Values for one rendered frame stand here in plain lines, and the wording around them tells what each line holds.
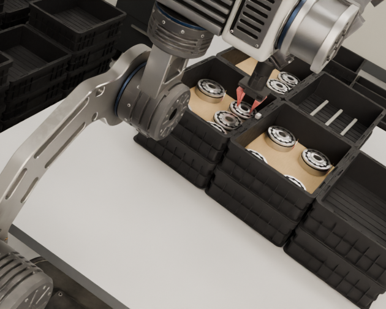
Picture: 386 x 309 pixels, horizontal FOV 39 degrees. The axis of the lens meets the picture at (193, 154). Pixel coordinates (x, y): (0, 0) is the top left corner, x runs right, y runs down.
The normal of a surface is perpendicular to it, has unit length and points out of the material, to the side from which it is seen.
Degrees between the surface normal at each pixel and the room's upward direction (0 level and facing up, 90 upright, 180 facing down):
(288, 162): 0
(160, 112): 63
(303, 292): 0
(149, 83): 90
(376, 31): 90
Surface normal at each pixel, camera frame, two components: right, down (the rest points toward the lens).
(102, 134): 0.33, -0.74
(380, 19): -0.45, 0.42
